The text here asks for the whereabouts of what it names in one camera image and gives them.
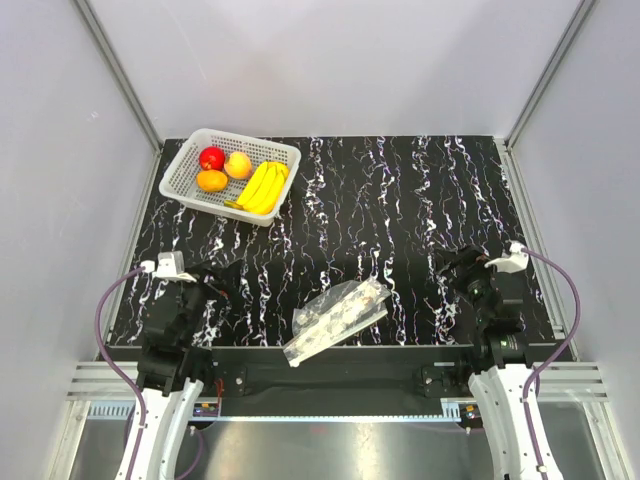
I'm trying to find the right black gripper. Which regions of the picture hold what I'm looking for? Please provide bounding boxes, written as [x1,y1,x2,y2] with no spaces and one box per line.
[431,244,507,325]

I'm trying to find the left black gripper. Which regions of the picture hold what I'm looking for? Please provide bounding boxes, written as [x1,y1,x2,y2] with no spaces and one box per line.
[175,258,242,347]

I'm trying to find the yellow banana bunch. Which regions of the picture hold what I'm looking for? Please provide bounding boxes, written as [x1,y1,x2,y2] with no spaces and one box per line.
[224,162,289,215]

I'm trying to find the orange fruit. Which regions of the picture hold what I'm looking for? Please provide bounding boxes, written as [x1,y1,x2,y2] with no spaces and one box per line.
[196,169,229,193]

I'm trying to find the clear zip top bag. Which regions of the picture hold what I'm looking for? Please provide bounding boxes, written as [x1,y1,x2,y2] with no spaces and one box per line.
[284,278,391,368]

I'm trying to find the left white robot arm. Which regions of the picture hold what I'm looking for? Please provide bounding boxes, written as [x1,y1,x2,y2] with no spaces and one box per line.
[116,253,242,479]

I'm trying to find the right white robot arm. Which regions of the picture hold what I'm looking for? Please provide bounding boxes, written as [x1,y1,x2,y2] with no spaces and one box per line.
[435,243,563,479]

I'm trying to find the white plastic perforated basket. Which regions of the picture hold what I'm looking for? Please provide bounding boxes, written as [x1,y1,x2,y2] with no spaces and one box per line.
[159,128,302,227]

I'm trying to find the yellow-pink peach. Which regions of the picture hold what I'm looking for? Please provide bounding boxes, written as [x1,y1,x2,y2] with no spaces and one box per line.
[224,151,253,180]

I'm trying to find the red apple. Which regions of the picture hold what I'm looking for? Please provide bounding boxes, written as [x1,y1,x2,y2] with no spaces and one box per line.
[199,146,226,171]

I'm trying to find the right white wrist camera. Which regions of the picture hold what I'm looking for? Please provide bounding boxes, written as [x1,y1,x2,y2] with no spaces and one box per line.
[484,241,529,274]

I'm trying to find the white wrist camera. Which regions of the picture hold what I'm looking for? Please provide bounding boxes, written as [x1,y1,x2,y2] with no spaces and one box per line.
[484,241,529,274]
[140,251,197,283]

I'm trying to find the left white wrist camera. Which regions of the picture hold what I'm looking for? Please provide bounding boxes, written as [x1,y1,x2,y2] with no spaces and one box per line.
[140,251,197,283]

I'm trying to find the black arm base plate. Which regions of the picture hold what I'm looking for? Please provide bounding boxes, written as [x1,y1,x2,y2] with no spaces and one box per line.
[212,345,471,417]

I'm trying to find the front aluminium frame rail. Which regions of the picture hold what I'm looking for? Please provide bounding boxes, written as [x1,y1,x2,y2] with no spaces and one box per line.
[66,362,608,402]

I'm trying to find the left aluminium frame post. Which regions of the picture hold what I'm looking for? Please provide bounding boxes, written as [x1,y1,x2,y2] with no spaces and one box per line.
[70,0,164,152]

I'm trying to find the aluminium frame post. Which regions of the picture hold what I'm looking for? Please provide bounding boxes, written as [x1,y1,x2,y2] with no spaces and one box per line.
[70,0,164,152]
[504,0,598,149]

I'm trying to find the right aluminium frame post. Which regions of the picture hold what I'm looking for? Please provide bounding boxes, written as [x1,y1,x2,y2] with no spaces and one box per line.
[504,0,598,149]

